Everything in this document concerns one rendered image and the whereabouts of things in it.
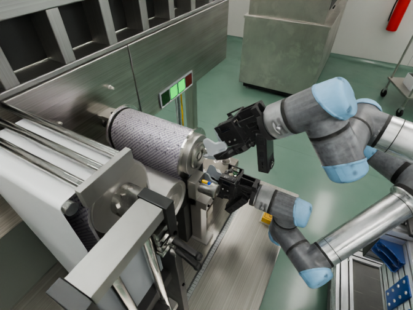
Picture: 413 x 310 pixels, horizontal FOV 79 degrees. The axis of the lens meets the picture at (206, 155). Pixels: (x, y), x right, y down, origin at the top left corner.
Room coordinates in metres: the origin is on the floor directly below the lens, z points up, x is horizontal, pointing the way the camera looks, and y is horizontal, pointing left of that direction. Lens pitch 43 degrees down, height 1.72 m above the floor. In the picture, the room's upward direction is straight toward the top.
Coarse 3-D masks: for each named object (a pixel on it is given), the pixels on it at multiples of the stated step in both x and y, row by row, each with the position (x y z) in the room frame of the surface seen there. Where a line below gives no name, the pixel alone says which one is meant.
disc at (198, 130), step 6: (192, 132) 0.52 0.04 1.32; (198, 132) 0.54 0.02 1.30; (204, 132) 0.57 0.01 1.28; (186, 138) 0.49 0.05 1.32; (186, 144) 0.49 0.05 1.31; (180, 150) 0.47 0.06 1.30; (180, 156) 0.46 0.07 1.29; (180, 162) 0.46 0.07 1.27; (180, 168) 0.46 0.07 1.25; (180, 174) 0.46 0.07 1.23; (186, 174) 0.48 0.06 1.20
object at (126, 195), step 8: (128, 184) 0.31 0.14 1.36; (120, 192) 0.29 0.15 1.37; (128, 192) 0.28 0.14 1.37; (136, 192) 0.28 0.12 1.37; (112, 200) 0.27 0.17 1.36; (120, 200) 0.27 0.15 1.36; (128, 200) 0.27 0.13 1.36; (136, 200) 0.27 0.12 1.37; (112, 208) 0.27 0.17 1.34; (120, 208) 0.26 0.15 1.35; (128, 208) 0.26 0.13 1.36; (120, 216) 0.26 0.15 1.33
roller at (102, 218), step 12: (132, 168) 0.33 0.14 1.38; (120, 180) 0.30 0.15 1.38; (132, 180) 0.32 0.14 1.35; (144, 180) 0.35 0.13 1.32; (108, 192) 0.28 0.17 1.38; (96, 204) 0.25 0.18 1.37; (108, 204) 0.27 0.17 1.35; (96, 216) 0.25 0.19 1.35; (108, 216) 0.26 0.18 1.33; (96, 228) 0.24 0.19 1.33; (108, 228) 0.25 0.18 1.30
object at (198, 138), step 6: (192, 138) 0.51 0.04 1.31; (198, 138) 0.51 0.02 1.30; (204, 138) 0.54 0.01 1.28; (192, 144) 0.49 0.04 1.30; (186, 150) 0.48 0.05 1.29; (192, 150) 0.49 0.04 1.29; (186, 156) 0.47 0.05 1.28; (186, 162) 0.46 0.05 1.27; (186, 168) 0.46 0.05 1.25; (192, 168) 0.49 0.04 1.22; (198, 168) 0.51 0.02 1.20
